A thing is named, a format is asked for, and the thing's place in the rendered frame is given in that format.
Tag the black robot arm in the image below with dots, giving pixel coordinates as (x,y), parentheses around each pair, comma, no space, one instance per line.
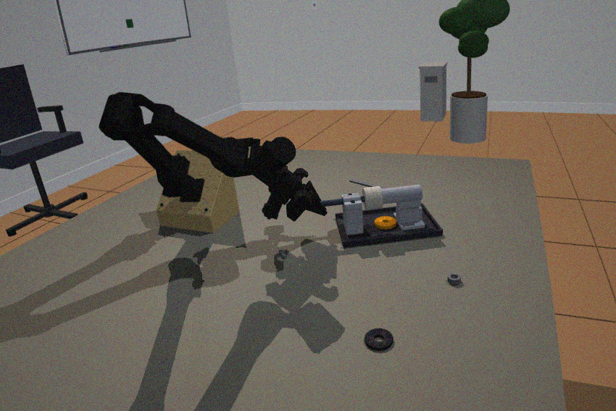
(122,119)

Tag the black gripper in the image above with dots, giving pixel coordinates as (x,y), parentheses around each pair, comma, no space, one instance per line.
(303,197)

